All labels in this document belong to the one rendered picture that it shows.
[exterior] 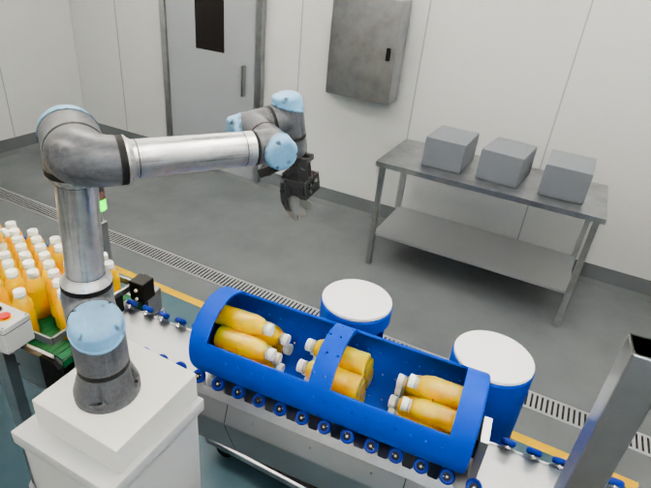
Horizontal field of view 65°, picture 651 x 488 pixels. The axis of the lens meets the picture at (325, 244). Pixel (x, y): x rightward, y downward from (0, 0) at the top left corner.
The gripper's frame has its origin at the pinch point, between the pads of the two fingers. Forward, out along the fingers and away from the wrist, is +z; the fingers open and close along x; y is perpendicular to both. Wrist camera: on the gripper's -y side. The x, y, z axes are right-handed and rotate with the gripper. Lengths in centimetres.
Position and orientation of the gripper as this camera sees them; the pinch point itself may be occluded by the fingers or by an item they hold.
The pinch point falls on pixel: (294, 215)
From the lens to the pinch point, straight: 144.1
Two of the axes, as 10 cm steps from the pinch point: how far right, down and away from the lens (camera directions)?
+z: 0.7, 8.1, 5.9
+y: 8.6, 2.5, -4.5
